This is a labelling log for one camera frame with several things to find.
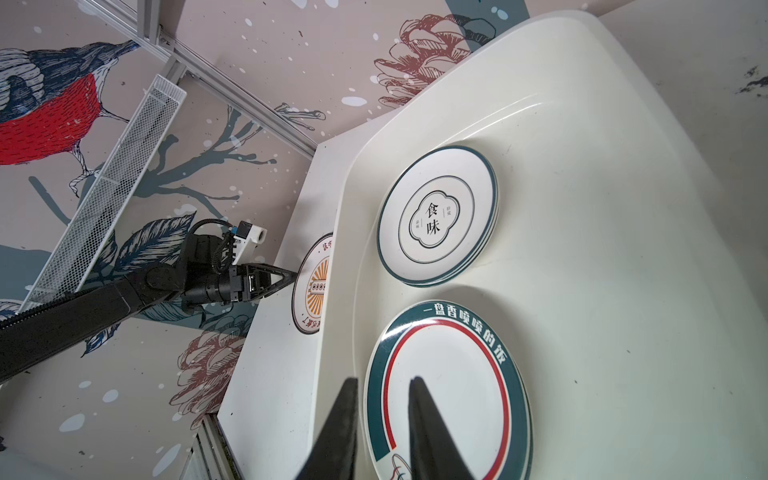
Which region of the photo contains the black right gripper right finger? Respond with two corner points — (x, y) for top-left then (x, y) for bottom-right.
(408, 377), (473, 479)

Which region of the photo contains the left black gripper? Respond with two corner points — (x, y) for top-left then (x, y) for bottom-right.
(180, 263), (297, 308)

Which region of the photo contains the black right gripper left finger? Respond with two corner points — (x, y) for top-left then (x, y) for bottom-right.
(296, 377), (358, 480)

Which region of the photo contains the orange sunburst plate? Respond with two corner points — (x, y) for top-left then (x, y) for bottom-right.
(291, 233), (333, 335)

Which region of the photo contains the green red ring plate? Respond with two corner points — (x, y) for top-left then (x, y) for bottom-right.
(362, 300), (533, 479)

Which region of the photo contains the white plate black emblem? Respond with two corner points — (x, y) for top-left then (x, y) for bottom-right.
(377, 145), (499, 287)

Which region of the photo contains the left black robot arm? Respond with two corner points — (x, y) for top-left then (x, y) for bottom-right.
(1, 229), (297, 382)

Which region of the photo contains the white plastic bin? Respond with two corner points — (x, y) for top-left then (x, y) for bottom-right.
(310, 11), (767, 479)

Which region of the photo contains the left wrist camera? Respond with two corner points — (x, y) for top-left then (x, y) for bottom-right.
(232, 221), (267, 265)

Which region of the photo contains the white wire mesh basket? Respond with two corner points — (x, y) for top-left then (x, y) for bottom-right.
(19, 75), (186, 312)

